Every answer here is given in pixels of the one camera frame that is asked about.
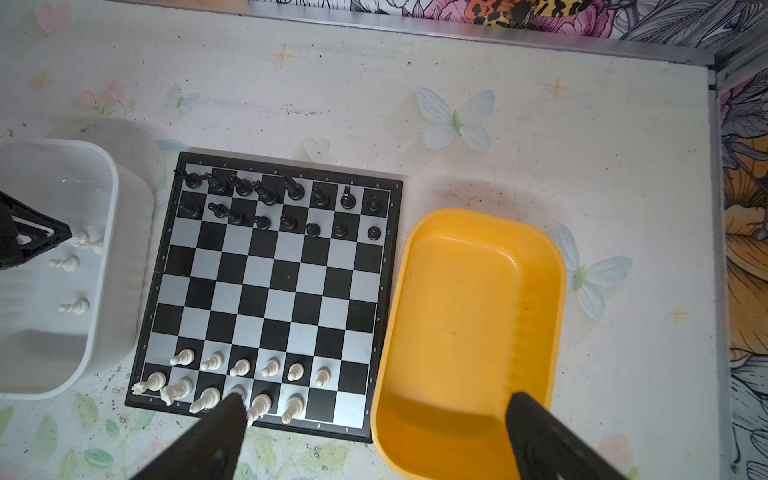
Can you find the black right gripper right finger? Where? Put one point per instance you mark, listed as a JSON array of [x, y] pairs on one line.
[[544, 448]]

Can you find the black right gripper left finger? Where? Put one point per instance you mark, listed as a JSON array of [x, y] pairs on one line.
[[209, 450]]

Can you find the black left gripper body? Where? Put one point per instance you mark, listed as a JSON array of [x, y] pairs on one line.
[[27, 233]]

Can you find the black rook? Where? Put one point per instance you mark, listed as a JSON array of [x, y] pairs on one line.
[[191, 179]]

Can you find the black pawn end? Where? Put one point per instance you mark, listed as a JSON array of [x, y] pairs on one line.
[[339, 230]]

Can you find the black pawn mid tub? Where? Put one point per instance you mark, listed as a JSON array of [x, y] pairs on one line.
[[374, 233]]

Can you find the black tall chess piece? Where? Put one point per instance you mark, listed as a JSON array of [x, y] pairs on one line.
[[373, 204]]

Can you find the black chess piece on board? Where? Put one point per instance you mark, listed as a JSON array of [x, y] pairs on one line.
[[347, 199]]

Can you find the white pawn in tub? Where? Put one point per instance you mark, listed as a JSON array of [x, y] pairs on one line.
[[78, 307], [69, 264]]

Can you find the white piece in tub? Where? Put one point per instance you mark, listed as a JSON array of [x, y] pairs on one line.
[[83, 241]]

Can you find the white plastic tub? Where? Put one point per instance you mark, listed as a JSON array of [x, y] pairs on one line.
[[43, 351]]

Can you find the yellow plastic tub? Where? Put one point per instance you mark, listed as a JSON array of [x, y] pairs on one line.
[[476, 317]]

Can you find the black white chessboard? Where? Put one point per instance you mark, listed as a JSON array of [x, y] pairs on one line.
[[252, 293]]

